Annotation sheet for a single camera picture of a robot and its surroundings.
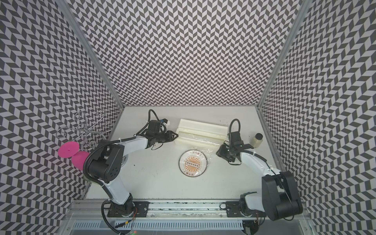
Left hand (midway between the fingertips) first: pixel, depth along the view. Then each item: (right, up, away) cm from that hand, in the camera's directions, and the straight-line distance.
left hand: (176, 138), depth 95 cm
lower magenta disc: (-38, -4, -32) cm, 50 cm away
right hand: (+26, -10, -8) cm, 29 cm away
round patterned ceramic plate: (+11, -14, -6) cm, 19 cm away
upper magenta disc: (-40, 0, -35) cm, 53 cm away
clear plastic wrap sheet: (+19, -5, -5) cm, 21 cm away
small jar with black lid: (+50, -1, -6) cm, 51 cm away
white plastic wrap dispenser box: (+14, +2, +7) cm, 16 cm away
